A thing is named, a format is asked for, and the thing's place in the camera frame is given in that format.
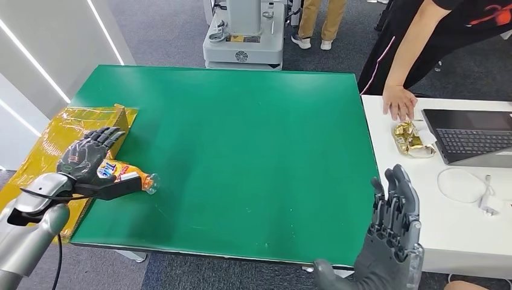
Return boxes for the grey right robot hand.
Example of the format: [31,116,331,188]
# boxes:
[313,164,425,290]

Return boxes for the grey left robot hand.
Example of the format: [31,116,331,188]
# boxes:
[57,126,127,189]

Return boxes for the orange bottle with clear cap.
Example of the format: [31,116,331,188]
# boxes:
[97,159,159,196]

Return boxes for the yellow taped cardboard box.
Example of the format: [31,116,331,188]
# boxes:
[0,104,139,245]

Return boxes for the tan rounded object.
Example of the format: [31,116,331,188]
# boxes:
[444,280,489,290]

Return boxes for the white charger adapter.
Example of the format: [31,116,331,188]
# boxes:
[479,195,503,218]

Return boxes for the golden foil snack wrapper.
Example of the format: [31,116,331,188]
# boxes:
[392,121,438,159]

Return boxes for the dark grey laptop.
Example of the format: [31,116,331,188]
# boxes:
[421,109,512,169]

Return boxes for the person's right hand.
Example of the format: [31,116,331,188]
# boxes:
[382,85,418,122]

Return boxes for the person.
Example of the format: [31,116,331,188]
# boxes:
[290,0,348,51]
[357,0,512,122]

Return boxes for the black left camera bracket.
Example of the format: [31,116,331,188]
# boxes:
[74,176,144,202]

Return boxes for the white charger cable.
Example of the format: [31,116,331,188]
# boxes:
[437,168,497,204]

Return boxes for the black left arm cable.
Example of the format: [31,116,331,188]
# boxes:
[20,187,97,290]

